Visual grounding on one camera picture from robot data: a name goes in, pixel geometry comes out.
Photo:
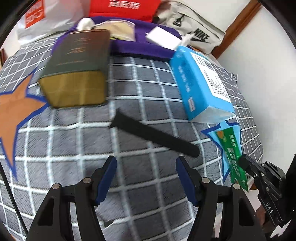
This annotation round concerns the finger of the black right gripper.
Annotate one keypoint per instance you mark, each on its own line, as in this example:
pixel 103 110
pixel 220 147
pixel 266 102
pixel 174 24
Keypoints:
pixel 253 168

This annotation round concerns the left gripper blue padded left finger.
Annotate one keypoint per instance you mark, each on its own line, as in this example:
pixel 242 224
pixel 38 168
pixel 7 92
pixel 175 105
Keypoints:
pixel 101 180

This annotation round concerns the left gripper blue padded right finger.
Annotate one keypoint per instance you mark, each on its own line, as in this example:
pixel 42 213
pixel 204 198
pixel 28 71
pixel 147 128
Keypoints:
pixel 190 180

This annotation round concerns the white sponge block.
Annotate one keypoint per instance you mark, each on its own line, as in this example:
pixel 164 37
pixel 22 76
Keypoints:
pixel 163 38

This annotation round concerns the white drawstring pouch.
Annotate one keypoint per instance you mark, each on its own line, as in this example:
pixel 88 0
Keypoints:
pixel 122 28

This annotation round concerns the fruit print sachet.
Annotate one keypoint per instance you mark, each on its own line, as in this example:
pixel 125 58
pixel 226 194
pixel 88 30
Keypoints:
pixel 186 39

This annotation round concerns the yellow black pouch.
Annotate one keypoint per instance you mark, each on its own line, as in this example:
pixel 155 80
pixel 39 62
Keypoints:
pixel 119 38

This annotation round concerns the right hand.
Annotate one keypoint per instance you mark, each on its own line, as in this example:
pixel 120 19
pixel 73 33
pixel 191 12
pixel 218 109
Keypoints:
pixel 263 219

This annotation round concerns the grey checked bed cover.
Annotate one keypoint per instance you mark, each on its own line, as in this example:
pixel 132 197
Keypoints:
pixel 48 155

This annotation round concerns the blue tissue pack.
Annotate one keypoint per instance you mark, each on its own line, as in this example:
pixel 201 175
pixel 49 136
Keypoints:
pixel 204 96

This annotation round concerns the dark green tin box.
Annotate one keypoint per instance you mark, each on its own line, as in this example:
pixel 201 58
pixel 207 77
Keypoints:
pixel 76 73

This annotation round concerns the grey Nike bag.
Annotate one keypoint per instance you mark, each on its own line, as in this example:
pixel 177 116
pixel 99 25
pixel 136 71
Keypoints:
pixel 185 20

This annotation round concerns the purple fluffy towel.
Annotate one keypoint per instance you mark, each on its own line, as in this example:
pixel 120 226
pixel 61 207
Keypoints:
pixel 143 44

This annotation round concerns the white Miniso plastic bag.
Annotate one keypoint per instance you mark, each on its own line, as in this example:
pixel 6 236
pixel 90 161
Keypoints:
pixel 44 18

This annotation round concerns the red paper bag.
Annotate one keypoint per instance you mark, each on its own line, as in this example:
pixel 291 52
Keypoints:
pixel 132 9

